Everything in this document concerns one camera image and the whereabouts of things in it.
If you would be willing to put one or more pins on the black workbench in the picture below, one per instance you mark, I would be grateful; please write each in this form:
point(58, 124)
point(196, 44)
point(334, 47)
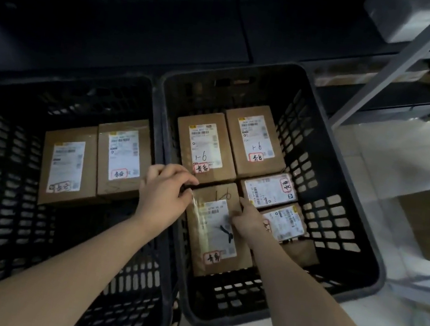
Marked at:
point(100, 11)

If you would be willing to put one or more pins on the taped labelled cardboard box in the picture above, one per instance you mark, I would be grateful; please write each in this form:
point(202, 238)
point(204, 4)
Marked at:
point(200, 263)

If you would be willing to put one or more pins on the person's left forearm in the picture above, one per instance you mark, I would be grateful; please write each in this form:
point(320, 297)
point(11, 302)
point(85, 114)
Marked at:
point(61, 275)

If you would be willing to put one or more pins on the person's right hand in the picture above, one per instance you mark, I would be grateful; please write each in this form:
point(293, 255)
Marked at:
point(251, 229)

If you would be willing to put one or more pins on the person's right thumb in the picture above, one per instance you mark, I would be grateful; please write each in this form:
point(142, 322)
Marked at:
point(237, 221)

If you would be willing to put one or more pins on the person's left fingers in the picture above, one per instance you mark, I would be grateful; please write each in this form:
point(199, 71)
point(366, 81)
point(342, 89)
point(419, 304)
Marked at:
point(183, 176)

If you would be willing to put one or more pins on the black plastic crate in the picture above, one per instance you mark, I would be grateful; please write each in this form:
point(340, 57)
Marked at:
point(3, 177)
point(322, 144)

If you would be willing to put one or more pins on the person's left hand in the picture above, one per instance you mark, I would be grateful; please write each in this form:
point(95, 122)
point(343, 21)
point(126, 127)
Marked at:
point(161, 197)

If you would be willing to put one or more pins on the small labelled cardboard box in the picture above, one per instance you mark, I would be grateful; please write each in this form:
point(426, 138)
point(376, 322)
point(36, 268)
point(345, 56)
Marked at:
point(267, 191)
point(287, 220)

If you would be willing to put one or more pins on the plain brown cardboard box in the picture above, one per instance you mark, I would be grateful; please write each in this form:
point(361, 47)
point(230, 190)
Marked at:
point(304, 253)

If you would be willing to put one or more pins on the white wrapped package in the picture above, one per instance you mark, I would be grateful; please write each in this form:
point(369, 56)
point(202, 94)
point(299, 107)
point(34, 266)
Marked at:
point(398, 15)

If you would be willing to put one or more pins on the large labelled cardboard box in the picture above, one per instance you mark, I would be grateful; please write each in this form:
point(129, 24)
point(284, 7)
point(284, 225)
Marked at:
point(208, 127)
point(253, 150)
point(120, 179)
point(64, 186)

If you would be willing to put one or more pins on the flat cardboard boxes on shelf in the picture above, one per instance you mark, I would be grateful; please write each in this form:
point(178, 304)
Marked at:
point(352, 78)

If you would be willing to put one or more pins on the grey metal shelf rack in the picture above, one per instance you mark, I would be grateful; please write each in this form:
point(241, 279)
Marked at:
point(394, 67)

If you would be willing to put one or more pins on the person's right forearm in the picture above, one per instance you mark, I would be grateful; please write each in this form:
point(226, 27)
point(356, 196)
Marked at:
point(296, 322)

